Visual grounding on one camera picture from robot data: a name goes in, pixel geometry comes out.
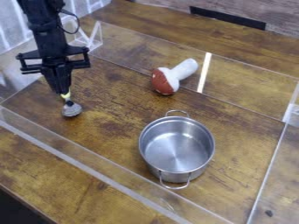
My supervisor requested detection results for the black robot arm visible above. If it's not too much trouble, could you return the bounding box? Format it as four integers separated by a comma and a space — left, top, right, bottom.
17, 0, 90, 95

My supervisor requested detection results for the green handled metal spoon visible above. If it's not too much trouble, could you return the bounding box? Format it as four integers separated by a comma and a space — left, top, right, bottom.
61, 92, 82, 117

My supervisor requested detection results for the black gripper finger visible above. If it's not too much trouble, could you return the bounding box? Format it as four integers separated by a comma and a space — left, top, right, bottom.
61, 68, 71, 95
42, 69, 62, 94

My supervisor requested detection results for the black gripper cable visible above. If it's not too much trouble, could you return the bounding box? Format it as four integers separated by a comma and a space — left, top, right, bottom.
57, 8, 82, 35

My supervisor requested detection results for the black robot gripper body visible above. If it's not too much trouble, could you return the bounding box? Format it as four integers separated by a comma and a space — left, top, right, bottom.
17, 30, 90, 74

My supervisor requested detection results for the stainless steel pot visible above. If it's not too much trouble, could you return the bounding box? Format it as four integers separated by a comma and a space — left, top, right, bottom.
138, 109, 215, 190

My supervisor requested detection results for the red white toy mushroom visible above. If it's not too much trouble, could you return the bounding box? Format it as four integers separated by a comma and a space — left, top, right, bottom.
151, 59, 199, 95

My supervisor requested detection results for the clear acrylic barrier wall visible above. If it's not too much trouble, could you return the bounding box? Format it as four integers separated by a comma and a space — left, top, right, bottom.
0, 19, 299, 224

